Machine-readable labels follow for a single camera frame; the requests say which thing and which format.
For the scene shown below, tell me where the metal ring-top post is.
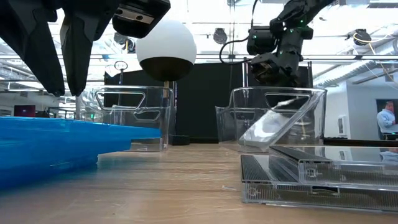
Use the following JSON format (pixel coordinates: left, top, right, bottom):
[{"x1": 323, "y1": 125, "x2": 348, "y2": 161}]
[{"x1": 113, "y1": 60, "x2": 129, "y2": 85}]

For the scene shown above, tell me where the dark red computer monitor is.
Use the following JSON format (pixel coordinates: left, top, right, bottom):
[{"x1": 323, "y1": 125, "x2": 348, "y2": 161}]
[{"x1": 13, "y1": 105, "x2": 36, "y2": 118}]

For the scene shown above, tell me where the black round ceiling fixture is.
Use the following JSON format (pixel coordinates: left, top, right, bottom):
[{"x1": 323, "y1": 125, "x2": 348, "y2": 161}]
[
  {"x1": 113, "y1": 32, "x2": 129, "y2": 46},
  {"x1": 213, "y1": 27, "x2": 228, "y2": 45},
  {"x1": 353, "y1": 28, "x2": 373, "y2": 47}
]

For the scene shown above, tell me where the black curtain partition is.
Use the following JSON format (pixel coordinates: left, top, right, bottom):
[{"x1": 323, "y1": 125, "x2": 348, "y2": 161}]
[{"x1": 103, "y1": 61, "x2": 313, "y2": 144}]

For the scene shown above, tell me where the white globe lamp black base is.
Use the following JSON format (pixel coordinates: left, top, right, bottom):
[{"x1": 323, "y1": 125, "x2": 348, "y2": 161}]
[{"x1": 135, "y1": 19, "x2": 198, "y2": 146}]

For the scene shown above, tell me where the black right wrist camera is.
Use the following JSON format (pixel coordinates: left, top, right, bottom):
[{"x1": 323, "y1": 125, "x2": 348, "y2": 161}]
[{"x1": 246, "y1": 26, "x2": 278, "y2": 57}]

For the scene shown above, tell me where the person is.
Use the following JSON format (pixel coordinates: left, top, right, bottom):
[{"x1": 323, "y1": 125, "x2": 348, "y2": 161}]
[{"x1": 376, "y1": 100, "x2": 398, "y2": 141}]

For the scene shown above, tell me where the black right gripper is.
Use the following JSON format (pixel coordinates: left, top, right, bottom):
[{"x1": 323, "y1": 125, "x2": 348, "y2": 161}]
[{"x1": 250, "y1": 51, "x2": 302, "y2": 88}]

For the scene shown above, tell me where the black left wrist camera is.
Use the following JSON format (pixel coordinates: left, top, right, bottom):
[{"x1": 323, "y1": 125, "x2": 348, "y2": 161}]
[{"x1": 111, "y1": 0, "x2": 172, "y2": 39}]

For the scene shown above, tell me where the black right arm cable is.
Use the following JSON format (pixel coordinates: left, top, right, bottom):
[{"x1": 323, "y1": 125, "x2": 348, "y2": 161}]
[{"x1": 218, "y1": 0, "x2": 259, "y2": 65}]

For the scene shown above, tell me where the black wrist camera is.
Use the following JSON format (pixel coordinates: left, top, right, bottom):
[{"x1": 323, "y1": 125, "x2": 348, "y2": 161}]
[
  {"x1": 246, "y1": 26, "x2": 278, "y2": 57},
  {"x1": 111, "y1": 0, "x2": 172, "y2": 39}
]

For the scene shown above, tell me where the clear plastic bin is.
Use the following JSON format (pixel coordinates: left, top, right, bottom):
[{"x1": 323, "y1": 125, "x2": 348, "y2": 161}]
[
  {"x1": 215, "y1": 86, "x2": 328, "y2": 154},
  {"x1": 75, "y1": 85, "x2": 175, "y2": 152}
]

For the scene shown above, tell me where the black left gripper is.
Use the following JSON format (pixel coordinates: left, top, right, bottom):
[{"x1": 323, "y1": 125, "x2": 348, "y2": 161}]
[{"x1": 0, "y1": 0, "x2": 127, "y2": 97}]

